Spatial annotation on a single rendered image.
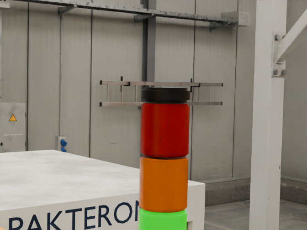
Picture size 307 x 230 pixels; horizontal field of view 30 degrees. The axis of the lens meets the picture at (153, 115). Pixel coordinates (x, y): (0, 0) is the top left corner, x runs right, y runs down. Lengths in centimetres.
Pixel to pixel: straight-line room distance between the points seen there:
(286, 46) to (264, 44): 12
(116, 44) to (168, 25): 116
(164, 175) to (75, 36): 868
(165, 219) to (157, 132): 9
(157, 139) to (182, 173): 4
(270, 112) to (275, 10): 54
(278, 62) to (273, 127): 34
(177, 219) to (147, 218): 3
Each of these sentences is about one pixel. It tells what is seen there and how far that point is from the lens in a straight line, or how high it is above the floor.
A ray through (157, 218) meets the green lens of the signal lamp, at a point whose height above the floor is 221.
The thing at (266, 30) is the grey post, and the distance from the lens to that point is 314.
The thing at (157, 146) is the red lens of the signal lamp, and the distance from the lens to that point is 56.
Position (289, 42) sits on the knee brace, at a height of 256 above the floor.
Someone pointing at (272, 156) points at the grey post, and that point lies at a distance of 316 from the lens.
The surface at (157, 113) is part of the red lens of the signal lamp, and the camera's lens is 56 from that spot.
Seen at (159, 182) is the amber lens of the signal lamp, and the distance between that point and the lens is 57.
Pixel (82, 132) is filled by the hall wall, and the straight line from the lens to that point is 932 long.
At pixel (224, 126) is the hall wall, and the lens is 1124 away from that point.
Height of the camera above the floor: 235
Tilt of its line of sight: 3 degrees down
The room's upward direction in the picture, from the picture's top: 1 degrees clockwise
